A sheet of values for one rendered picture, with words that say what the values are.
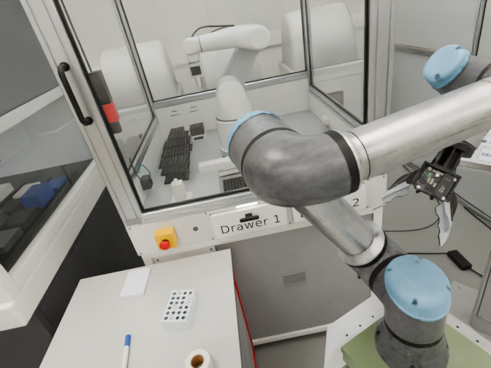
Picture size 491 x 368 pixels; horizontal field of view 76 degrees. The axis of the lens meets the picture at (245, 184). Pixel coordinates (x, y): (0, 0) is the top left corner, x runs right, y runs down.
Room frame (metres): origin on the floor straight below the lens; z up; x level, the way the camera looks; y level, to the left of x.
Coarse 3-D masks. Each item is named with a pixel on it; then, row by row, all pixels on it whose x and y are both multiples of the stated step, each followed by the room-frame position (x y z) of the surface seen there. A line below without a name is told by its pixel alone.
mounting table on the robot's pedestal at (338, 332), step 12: (372, 300) 0.62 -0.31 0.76; (360, 312) 0.59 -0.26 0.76; (372, 312) 0.58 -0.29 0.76; (336, 324) 0.57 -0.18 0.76; (348, 324) 0.56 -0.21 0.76; (360, 324) 0.55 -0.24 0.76; (456, 324) 0.50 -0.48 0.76; (336, 336) 0.53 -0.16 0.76; (348, 336) 0.53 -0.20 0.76; (468, 336) 0.46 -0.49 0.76; (480, 336) 0.46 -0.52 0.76; (324, 360) 0.47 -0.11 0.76
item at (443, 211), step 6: (438, 204) 0.52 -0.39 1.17; (444, 204) 0.50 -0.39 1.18; (438, 210) 0.51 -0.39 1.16; (444, 210) 0.49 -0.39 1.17; (438, 216) 0.50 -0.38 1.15; (444, 216) 0.49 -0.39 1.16; (450, 216) 0.49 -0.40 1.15; (438, 222) 0.50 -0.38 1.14; (444, 222) 0.48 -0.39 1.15; (450, 222) 0.46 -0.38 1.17; (438, 228) 0.49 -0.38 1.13; (444, 228) 0.48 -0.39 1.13; (450, 228) 0.48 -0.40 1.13; (438, 234) 0.48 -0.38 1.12; (444, 234) 0.48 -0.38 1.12; (438, 240) 0.48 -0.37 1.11; (444, 240) 0.47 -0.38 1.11
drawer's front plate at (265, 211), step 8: (240, 208) 1.00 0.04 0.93; (248, 208) 0.99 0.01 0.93; (256, 208) 0.99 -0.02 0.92; (264, 208) 0.99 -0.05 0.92; (272, 208) 0.99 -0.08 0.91; (280, 208) 0.99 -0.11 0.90; (216, 216) 0.99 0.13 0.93; (224, 216) 0.99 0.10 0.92; (232, 216) 0.99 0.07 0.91; (240, 216) 0.99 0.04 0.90; (264, 216) 0.99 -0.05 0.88; (272, 216) 0.99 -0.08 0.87; (280, 216) 0.99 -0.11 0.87; (216, 224) 0.99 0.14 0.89; (224, 224) 0.99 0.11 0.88; (232, 224) 0.99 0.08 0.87; (272, 224) 0.99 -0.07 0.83; (280, 224) 0.99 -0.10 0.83; (216, 232) 0.99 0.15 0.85; (232, 232) 0.99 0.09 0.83; (240, 232) 0.99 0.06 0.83
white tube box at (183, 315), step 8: (176, 296) 0.76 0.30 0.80; (184, 296) 0.75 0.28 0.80; (192, 296) 0.74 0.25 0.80; (168, 304) 0.73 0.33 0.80; (176, 304) 0.72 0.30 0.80; (184, 304) 0.72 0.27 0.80; (192, 304) 0.72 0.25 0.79; (168, 312) 0.70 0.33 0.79; (176, 312) 0.69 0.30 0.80; (184, 312) 0.69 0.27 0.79; (192, 312) 0.70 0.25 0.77; (168, 320) 0.67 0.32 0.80; (176, 320) 0.66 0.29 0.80; (184, 320) 0.66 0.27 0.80; (168, 328) 0.66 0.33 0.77; (176, 328) 0.66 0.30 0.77; (184, 328) 0.65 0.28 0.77
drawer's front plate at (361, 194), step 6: (354, 192) 0.99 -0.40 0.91; (360, 192) 0.99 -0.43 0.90; (348, 198) 0.99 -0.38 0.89; (354, 198) 0.99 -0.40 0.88; (360, 198) 0.99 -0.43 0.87; (360, 204) 0.99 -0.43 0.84; (294, 210) 0.99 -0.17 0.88; (294, 216) 0.99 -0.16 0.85; (300, 216) 0.99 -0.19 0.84; (294, 222) 0.99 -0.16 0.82
